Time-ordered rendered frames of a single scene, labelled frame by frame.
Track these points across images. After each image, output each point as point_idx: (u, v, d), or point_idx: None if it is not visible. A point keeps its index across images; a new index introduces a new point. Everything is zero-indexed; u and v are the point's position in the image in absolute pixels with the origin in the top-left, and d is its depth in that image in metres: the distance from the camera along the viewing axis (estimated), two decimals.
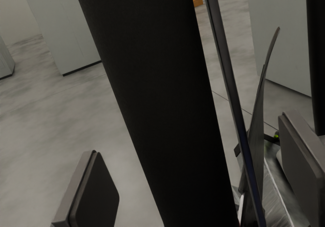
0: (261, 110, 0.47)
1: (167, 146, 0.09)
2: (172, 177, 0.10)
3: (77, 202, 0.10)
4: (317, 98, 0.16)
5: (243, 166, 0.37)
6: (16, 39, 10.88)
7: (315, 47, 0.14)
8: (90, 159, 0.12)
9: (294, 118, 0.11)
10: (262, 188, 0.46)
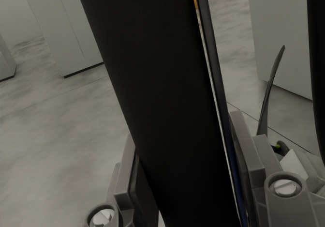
0: None
1: (167, 144, 0.10)
2: (172, 175, 0.10)
3: (134, 176, 0.11)
4: (317, 98, 0.16)
5: None
6: (17, 41, 10.91)
7: (315, 46, 0.14)
8: None
9: (236, 118, 0.12)
10: None
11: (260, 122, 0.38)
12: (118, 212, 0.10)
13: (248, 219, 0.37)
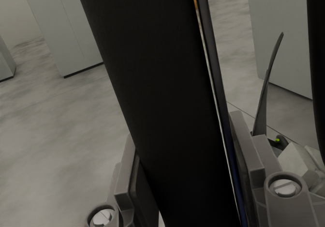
0: None
1: (167, 143, 0.10)
2: (172, 175, 0.10)
3: (134, 176, 0.11)
4: (317, 98, 0.16)
5: None
6: (17, 42, 10.91)
7: (315, 46, 0.14)
8: None
9: (236, 118, 0.12)
10: None
11: (258, 110, 0.38)
12: (119, 212, 0.10)
13: (245, 209, 0.36)
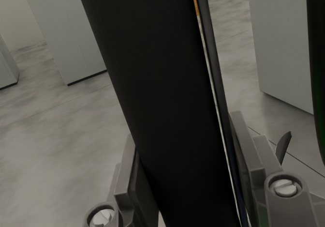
0: None
1: (167, 143, 0.10)
2: (172, 174, 0.10)
3: (134, 176, 0.11)
4: (317, 98, 0.16)
5: None
6: (20, 46, 10.99)
7: (315, 46, 0.14)
8: None
9: (236, 118, 0.12)
10: None
11: None
12: (118, 212, 0.10)
13: None
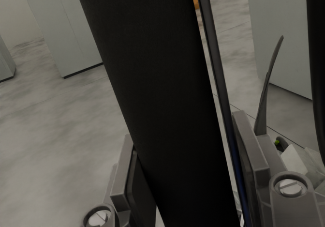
0: None
1: (167, 144, 0.09)
2: (172, 176, 0.10)
3: (130, 177, 0.11)
4: (317, 98, 0.16)
5: None
6: (17, 42, 10.92)
7: (315, 47, 0.14)
8: None
9: (240, 118, 0.12)
10: None
11: None
12: (114, 213, 0.10)
13: None
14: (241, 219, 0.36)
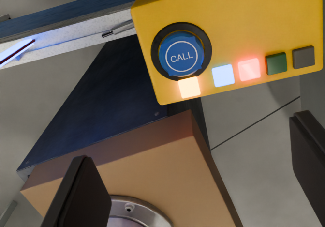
0: None
1: None
2: None
3: (65, 209, 0.10)
4: None
5: None
6: None
7: None
8: (81, 165, 0.12)
9: (307, 119, 0.11)
10: None
11: None
12: None
13: None
14: None
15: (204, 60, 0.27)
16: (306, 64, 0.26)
